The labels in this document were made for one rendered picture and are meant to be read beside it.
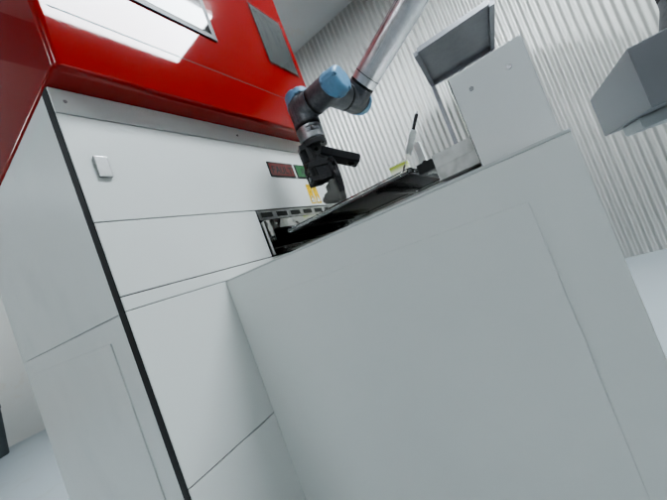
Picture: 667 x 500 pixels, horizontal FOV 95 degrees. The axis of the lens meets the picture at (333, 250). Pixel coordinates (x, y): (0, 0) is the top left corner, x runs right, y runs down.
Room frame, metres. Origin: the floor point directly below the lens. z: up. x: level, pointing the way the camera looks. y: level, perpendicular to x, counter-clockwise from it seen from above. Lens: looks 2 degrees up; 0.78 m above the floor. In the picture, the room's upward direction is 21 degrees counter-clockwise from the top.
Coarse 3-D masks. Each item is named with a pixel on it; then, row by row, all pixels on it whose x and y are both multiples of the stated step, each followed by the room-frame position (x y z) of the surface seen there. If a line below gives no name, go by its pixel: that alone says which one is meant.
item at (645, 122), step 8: (656, 112) 0.50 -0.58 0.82; (664, 112) 0.50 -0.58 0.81; (640, 120) 0.53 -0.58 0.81; (648, 120) 0.52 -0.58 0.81; (656, 120) 0.51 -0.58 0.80; (664, 120) 0.53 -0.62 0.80; (624, 128) 0.60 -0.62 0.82; (632, 128) 0.57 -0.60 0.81; (640, 128) 0.54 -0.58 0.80; (648, 128) 0.61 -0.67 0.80
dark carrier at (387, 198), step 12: (408, 180) 0.73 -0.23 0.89; (420, 180) 0.80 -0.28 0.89; (432, 180) 0.88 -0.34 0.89; (372, 192) 0.72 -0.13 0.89; (348, 204) 0.76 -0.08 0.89; (360, 204) 0.83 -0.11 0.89; (372, 204) 0.92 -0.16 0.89; (384, 204) 1.04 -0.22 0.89; (324, 216) 0.80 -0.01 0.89; (336, 216) 0.89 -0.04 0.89; (300, 228) 0.85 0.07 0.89
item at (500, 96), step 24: (504, 48) 0.39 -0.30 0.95; (480, 72) 0.41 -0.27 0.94; (504, 72) 0.39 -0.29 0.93; (528, 72) 0.38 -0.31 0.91; (456, 96) 0.43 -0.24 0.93; (480, 96) 0.41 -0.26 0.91; (504, 96) 0.40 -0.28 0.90; (528, 96) 0.39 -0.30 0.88; (480, 120) 0.42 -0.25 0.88; (504, 120) 0.40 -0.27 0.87; (528, 120) 0.39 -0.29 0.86; (552, 120) 0.38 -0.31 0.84; (480, 144) 0.42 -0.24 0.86; (504, 144) 0.41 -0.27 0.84; (528, 144) 0.40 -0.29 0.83
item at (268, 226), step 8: (296, 216) 0.91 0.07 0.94; (304, 216) 0.95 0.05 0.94; (264, 224) 0.80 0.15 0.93; (272, 224) 0.82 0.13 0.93; (280, 224) 0.84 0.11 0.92; (288, 224) 0.87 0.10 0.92; (264, 232) 0.80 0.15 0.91; (272, 232) 0.81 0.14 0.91; (272, 240) 0.80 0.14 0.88; (296, 240) 0.88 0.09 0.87; (304, 240) 0.91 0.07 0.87; (312, 240) 0.94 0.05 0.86; (272, 248) 0.80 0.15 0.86; (280, 248) 0.82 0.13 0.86; (288, 248) 0.84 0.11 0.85; (296, 248) 0.87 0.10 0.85
